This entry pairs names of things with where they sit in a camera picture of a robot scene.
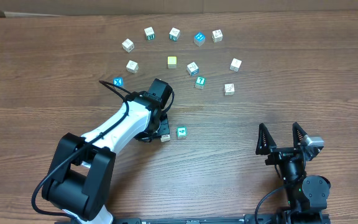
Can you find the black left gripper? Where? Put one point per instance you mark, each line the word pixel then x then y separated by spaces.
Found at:
pixel 164 127

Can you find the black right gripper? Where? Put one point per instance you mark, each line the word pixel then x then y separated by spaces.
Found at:
pixel 279 154

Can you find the leaf drawing wooden block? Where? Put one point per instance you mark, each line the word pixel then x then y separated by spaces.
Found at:
pixel 165 138

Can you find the green 4 wooden block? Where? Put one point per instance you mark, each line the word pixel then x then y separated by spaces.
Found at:
pixel 181 132

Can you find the green 7 wooden block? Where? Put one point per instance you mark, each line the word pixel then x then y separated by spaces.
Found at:
pixel 200 82

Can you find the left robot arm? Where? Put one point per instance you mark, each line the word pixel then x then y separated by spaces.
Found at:
pixel 78 181

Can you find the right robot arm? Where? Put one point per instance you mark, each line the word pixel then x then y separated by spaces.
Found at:
pixel 306 194

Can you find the blue X wooden block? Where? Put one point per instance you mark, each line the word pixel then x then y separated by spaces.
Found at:
pixel 118 81

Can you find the wooden block blue side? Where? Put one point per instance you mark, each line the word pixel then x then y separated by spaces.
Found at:
pixel 192 68

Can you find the yellow top wooden block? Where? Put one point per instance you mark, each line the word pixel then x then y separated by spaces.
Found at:
pixel 171 62

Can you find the wooden block left middle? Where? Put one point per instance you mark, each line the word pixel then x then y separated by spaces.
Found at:
pixel 132 66

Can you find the wooden block lower right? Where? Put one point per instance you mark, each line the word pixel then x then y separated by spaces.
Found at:
pixel 229 89

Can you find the wooden block far right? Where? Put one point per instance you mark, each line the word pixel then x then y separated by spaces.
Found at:
pixel 235 65

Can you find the plain wooden block far left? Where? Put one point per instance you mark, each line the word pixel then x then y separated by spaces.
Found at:
pixel 128 45

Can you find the wooden block teal letter side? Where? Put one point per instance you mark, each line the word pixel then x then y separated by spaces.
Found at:
pixel 174 34

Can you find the blue top wooden block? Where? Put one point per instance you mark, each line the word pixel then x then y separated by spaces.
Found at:
pixel 199 39

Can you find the wooden block drawing top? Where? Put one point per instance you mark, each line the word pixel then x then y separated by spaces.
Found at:
pixel 217 35

